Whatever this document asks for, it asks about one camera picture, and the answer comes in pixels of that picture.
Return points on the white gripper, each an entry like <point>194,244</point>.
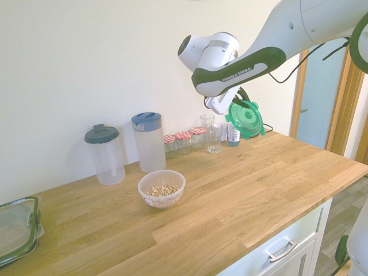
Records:
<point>220,105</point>

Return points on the green round container lid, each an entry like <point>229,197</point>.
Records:
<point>248,122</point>

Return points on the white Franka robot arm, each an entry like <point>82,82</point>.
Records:
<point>293,34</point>

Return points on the glass jar red checkered lid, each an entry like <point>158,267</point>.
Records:
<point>182,142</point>
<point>169,145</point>
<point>197,138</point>

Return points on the clear pitcher with blue lid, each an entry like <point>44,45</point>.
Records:
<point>149,143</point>

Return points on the clear plastic food bowl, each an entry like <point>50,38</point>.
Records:
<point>161,178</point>

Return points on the clear pitcher with dark lid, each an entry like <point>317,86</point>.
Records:
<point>106,155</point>

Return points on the rectangular container dark green rim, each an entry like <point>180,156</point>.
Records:
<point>17,227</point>

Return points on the tall smooth drinking glass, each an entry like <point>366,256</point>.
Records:
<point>207,118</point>

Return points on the hint water bottle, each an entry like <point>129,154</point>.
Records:
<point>233,138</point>

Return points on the faceted drinking glass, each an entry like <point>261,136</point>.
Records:
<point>214,141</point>

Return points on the frosted glass door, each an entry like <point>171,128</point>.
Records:
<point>322,95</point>

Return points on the cereal rings heap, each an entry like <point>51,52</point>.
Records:
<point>162,190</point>

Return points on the white cabinet drawer front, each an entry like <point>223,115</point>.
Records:
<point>287,233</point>

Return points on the wooden door frame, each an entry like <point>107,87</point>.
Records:
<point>342,100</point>

